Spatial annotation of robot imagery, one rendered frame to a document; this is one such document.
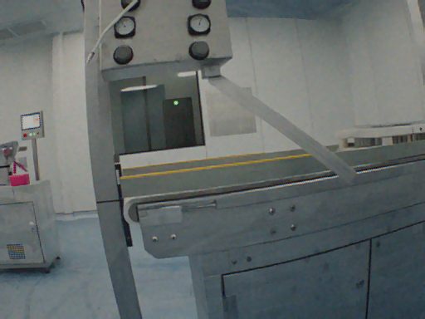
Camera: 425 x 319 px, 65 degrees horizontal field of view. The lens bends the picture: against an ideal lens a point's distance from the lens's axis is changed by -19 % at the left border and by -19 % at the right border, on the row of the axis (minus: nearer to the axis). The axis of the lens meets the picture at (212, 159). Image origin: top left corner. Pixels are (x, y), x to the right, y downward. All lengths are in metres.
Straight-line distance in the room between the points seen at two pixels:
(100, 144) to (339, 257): 0.60
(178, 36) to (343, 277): 0.60
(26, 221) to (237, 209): 2.66
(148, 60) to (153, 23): 0.07
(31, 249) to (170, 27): 2.78
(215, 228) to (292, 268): 0.21
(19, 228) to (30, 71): 3.49
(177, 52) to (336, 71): 6.06
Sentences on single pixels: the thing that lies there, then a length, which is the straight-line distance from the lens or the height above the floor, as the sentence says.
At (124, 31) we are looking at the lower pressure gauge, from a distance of 0.64.
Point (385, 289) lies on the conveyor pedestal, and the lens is 0.98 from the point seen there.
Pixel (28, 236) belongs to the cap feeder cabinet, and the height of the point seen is 0.34.
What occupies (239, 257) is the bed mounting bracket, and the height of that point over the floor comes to 0.73.
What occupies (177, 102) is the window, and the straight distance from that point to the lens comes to 5.85.
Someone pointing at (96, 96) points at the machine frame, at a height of 1.08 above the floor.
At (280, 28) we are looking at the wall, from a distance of 6.42.
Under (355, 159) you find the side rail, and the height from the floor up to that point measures 0.88.
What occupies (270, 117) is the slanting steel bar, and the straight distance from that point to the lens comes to 0.66.
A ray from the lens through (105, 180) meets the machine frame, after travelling 0.94.
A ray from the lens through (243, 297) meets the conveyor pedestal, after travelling 0.79.
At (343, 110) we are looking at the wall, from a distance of 6.59.
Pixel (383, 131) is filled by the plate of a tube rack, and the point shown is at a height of 0.93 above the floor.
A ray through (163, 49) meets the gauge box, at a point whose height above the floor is 1.10.
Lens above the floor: 0.95
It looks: 3 degrees down
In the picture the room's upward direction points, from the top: 6 degrees counter-clockwise
